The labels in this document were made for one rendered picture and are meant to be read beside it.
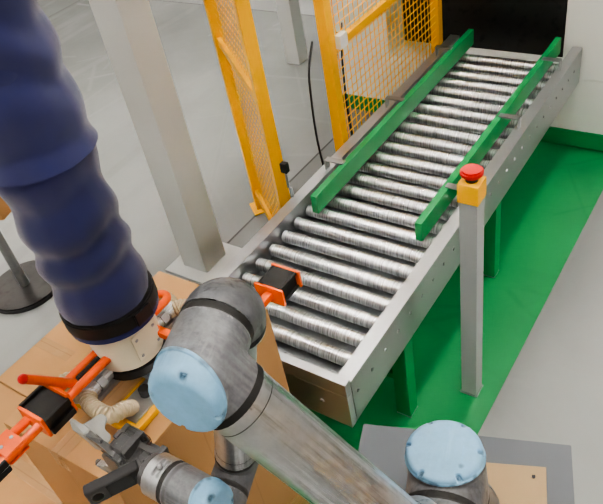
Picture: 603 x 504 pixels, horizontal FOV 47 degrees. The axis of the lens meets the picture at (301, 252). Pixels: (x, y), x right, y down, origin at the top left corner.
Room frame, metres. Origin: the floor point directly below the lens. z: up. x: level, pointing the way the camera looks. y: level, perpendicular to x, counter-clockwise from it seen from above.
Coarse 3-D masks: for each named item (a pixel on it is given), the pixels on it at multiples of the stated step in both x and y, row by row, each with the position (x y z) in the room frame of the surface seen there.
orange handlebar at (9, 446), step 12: (168, 300) 1.31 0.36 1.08; (264, 300) 1.23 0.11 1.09; (156, 312) 1.28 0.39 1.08; (84, 360) 1.15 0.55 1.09; (108, 360) 1.14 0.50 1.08; (72, 372) 1.12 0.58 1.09; (96, 372) 1.11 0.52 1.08; (84, 384) 1.09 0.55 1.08; (72, 396) 1.06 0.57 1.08; (24, 420) 1.01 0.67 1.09; (12, 432) 0.98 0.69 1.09; (36, 432) 0.98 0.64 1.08; (0, 444) 0.95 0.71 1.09; (12, 444) 0.95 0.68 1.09; (24, 444) 0.95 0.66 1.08; (0, 456) 0.94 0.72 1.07; (12, 456) 0.92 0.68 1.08
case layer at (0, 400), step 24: (48, 336) 1.86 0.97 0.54; (72, 336) 1.83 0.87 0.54; (24, 360) 1.76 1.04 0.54; (48, 360) 1.74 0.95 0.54; (0, 384) 1.67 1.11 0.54; (24, 384) 1.65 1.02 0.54; (0, 408) 1.56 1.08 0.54; (0, 432) 1.46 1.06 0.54; (24, 456) 1.34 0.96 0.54; (24, 480) 1.26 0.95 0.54; (264, 480) 1.19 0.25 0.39
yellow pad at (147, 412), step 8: (144, 384) 1.12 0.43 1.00; (136, 392) 1.13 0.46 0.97; (144, 392) 1.10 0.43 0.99; (136, 400) 1.10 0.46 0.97; (144, 400) 1.09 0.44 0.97; (144, 408) 1.07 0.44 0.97; (152, 408) 1.07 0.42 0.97; (136, 416) 1.05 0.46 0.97; (144, 416) 1.05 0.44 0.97; (152, 416) 1.05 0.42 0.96; (112, 424) 1.05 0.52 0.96; (120, 424) 1.04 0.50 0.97; (136, 424) 1.03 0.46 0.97; (144, 424) 1.03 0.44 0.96
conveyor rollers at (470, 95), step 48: (432, 96) 2.99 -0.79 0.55; (480, 96) 2.91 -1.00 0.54; (528, 96) 2.84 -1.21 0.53; (384, 144) 2.66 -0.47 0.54; (432, 144) 2.59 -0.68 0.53; (432, 192) 2.22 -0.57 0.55; (288, 240) 2.14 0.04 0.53; (384, 240) 2.00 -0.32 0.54; (432, 240) 1.93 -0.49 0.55; (336, 288) 1.79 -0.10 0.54; (384, 288) 1.75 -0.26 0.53; (288, 336) 1.61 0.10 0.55; (336, 336) 1.58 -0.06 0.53
